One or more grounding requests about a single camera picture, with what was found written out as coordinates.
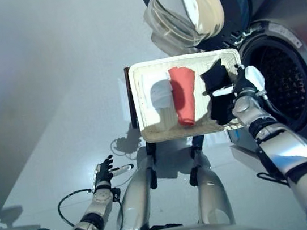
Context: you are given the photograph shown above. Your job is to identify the brown stool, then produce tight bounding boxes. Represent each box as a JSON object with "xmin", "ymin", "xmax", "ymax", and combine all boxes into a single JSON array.
[{"xmin": 123, "ymin": 66, "xmax": 140, "ymax": 129}]

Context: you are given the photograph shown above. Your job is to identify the red cloth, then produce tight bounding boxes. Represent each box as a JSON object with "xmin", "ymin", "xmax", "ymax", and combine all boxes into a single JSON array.
[{"xmin": 167, "ymin": 63, "xmax": 203, "ymax": 129}]

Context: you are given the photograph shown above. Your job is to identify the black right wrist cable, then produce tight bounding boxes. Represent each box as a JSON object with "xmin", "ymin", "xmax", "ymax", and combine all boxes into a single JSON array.
[{"xmin": 245, "ymin": 93, "xmax": 293, "ymax": 192}]

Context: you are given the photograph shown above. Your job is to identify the right silver robot leg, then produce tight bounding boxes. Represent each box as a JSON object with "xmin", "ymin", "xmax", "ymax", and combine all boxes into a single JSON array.
[{"xmin": 184, "ymin": 131, "xmax": 236, "ymax": 229}]

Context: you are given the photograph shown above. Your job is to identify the dark grey washing machine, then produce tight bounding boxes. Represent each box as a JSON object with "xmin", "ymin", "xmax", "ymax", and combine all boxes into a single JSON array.
[{"xmin": 208, "ymin": 0, "xmax": 307, "ymax": 184}]

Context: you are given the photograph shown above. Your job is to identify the dark garment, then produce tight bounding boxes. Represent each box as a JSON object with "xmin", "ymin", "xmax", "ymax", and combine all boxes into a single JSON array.
[{"xmin": 197, "ymin": 57, "xmax": 242, "ymax": 128}]

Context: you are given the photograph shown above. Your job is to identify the white cloth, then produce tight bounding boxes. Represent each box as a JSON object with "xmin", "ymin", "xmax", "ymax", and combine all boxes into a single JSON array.
[{"xmin": 139, "ymin": 71, "xmax": 177, "ymax": 113}]

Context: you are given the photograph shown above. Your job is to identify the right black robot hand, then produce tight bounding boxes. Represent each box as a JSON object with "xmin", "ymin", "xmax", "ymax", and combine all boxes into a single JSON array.
[{"xmin": 206, "ymin": 60, "xmax": 267, "ymax": 101}]

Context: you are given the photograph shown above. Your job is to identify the cream wicker basket tray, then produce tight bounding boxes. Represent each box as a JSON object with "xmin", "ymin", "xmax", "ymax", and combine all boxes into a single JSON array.
[{"xmin": 126, "ymin": 46, "xmax": 251, "ymax": 145}]

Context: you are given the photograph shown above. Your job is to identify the round glass washer door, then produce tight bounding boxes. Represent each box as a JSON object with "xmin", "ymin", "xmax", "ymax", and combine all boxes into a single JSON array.
[{"xmin": 139, "ymin": 0, "xmax": 258, "ymax": 61}]

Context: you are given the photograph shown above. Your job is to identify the left silver robot leg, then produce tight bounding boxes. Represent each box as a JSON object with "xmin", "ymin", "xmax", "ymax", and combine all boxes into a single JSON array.
[{"xmin": 105, "ymin": 142, "xmax": 169, "ymax": 230}]

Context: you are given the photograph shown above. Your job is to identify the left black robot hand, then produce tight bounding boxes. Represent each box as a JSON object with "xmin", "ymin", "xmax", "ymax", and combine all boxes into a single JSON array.
[{"xmin": 90, "ymin": 151, "xmax": 138, "ymax": 191}]

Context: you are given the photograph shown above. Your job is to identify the silver robot leg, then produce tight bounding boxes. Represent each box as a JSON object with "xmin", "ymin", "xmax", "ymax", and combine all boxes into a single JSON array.
[
  {"xmin": 105, "ymin": 142, "xmax": 169, "ymax": 230},
  {"xmin": 184, "ymin": 131, "xmax": 236, "ymax": 229}
]

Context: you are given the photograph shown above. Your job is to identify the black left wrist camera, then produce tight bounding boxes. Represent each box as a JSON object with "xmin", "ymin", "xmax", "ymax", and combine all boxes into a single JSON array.
[{"xmin": 110, "ymin": 187, "xmax": 123, "ymax": 203}]

